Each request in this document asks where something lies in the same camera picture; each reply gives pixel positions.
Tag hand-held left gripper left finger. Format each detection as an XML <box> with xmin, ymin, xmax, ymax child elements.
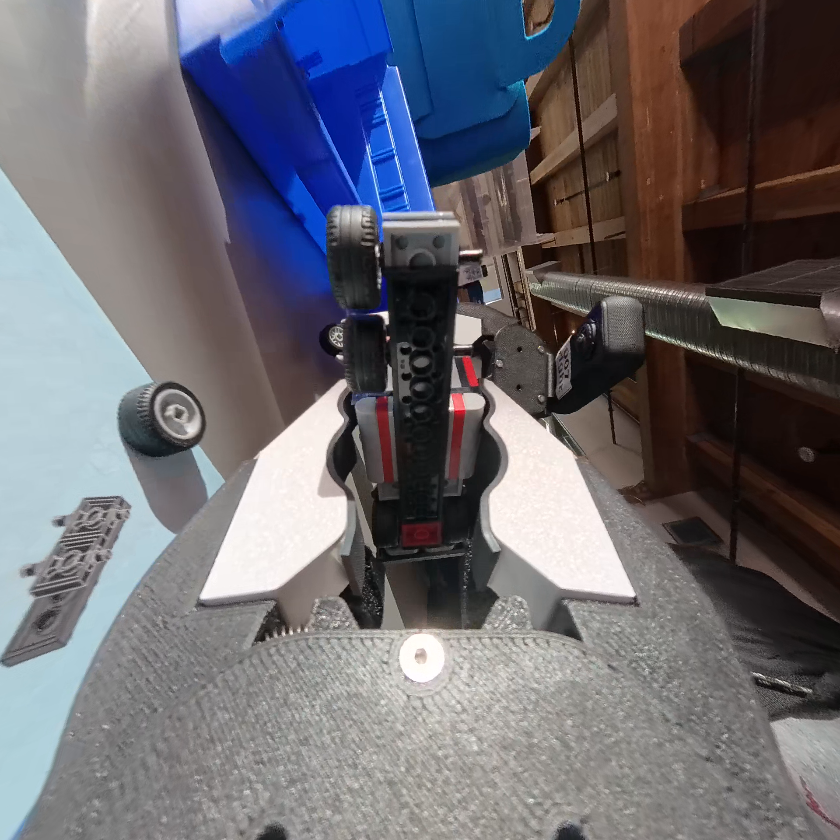
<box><xmin>199</xmin><ymin>379</ymin><xmax>363</xmax><ymax>626</ymax></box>

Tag silver spiral air duct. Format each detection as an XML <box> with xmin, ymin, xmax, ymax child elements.
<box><xmin>527</xmin><ymin>258</ymin><xmax>840</xmax><ymax>389</ymax></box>

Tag grey desk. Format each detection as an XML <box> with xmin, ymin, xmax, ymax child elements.
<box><xmin>0</xmin><ymin>0</ymin><xmax>349</xmax><ymax>532</ymax></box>

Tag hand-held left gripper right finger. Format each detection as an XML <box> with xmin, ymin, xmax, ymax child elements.
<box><xmin>481</xmin><ymin>386</ymin><xmax>641</xmax><ymax>632</ymax></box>

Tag light blue instruction booklet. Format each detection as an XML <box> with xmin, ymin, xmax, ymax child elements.
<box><xmin>0</xmin><ymin>167</ymin><xmax>228</xmax><ymax>840</ymax></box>

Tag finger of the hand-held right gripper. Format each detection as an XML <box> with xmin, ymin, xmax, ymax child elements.
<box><xmin>453</xmin><ymin>302</ymin><xmax>521</xmax><ymax>360</ymax></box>

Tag blue felt bag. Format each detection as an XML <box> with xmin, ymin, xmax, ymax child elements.
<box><xmin>379</xmin><ymin>0</ymin><xmax>583</xmax><ymax>189</ymax></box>

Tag toy brick truck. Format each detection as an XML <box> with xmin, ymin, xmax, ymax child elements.
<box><xmin>325</xmin><ymin>205</ymin><xmax>494</xmax><ymax>563</ymax></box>

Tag person's black trousers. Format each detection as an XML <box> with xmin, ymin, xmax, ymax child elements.
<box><xmin>669</xmin><ymin>545</ymin><xmax>840</xmax><ymax>723</ymax></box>

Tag clear plastic storage drawers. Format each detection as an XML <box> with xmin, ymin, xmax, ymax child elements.
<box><xmin>458</xmin><ymin>164</ymin><xmax>547</xmax><ymax>258</ymax></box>

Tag blue plastic bin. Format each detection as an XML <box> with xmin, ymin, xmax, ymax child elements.
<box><xmin>179</xmin><ymin>0</ymin><xmax>435</xmax><ymax>317</ymax></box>

